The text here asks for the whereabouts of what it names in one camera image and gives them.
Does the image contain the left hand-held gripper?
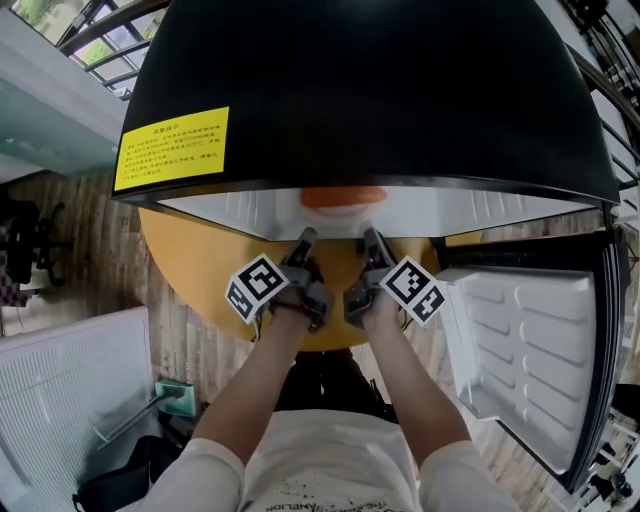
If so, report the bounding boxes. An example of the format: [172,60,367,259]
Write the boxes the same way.
[224,227,335,333]

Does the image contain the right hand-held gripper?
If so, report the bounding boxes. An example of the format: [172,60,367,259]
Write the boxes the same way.
[343,227,446,330]

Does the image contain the white plate of orange food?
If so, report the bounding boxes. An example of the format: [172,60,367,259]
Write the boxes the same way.
[298,185,390,232]

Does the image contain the black mini fridge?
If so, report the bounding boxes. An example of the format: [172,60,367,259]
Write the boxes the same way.
[110,0,632,496]

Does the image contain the person's left forearm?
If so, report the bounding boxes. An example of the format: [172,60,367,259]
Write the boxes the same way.
[192,302,321,454]

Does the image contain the person's right forearm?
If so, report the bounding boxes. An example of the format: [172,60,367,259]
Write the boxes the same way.
[359,298,475,454]

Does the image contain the round yellow table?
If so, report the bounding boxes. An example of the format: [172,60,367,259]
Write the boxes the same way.
[137,207,442,352]

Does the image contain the person's black trousers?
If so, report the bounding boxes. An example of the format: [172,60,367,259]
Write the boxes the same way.
[277,348,399,424]

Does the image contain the yellow warning sticker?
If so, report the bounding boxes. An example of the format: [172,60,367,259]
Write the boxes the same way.
[113,105,231,192]

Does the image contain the green flat mop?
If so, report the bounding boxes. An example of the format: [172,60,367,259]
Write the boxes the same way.
[95,378,197,451]

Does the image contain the person's white t-shirt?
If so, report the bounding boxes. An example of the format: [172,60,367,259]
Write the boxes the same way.
[148,408,524,512]

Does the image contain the black office chair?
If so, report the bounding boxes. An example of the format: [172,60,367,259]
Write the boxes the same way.
[2,198,69,290]

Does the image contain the white ribbed panel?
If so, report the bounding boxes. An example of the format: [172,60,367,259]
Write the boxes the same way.
[0,305,157,512]

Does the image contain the black framed window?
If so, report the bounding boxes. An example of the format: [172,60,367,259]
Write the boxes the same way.
[9,0,174,104]

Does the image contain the black metal railing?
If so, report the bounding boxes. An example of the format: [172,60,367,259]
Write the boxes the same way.
[562,0,640,214]

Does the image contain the black bag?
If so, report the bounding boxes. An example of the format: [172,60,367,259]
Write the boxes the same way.
[72,433,169,512]

